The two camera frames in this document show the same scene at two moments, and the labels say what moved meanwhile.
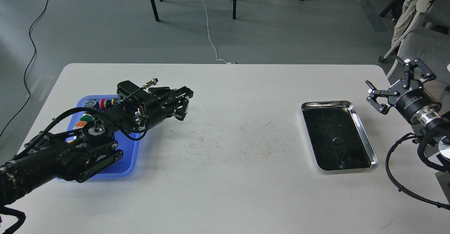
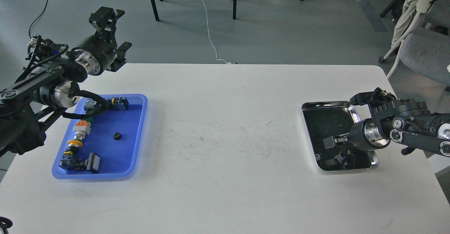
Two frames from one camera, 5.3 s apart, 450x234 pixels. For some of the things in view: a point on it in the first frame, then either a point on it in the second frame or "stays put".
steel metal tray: [339, 141] stays put
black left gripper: [149, 108] -> [96, 52]
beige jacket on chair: [418, 0] stays put
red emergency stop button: [102, 103] -> [119, 103]
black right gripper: [409, 95] -> [356, 137]
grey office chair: [428, 44] stays put
